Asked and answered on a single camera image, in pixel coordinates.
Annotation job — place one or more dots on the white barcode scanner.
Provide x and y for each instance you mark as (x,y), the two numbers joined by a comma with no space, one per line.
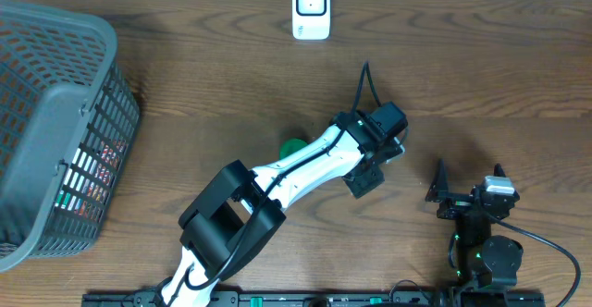
(311,19)

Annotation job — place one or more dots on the red Top candy bar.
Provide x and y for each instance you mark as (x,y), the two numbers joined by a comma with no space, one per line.
(86,183)

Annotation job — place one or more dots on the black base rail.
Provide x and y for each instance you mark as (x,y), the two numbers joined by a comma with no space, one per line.
(404,297)

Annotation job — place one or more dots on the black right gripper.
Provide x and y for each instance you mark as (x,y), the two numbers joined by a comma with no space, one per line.
(439,191)

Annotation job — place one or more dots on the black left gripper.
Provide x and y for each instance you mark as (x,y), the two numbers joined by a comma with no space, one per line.
(364,190)

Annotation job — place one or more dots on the grey plastic basket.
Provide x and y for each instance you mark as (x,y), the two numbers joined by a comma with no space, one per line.
(61,90)

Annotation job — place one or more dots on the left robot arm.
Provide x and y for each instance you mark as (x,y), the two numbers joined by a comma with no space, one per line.
(242,208)

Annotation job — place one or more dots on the green lidded jar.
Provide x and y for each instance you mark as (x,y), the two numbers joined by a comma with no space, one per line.
(291,146)

